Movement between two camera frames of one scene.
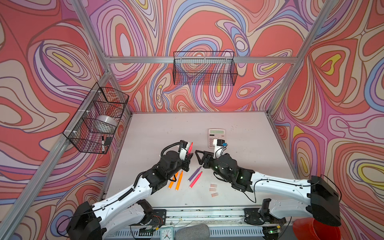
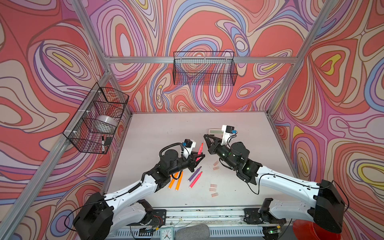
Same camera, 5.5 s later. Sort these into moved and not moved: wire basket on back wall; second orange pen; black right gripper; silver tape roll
Moved: black right gripper
Not moved: wire basket on back wall; silver tape roll; second orange pen
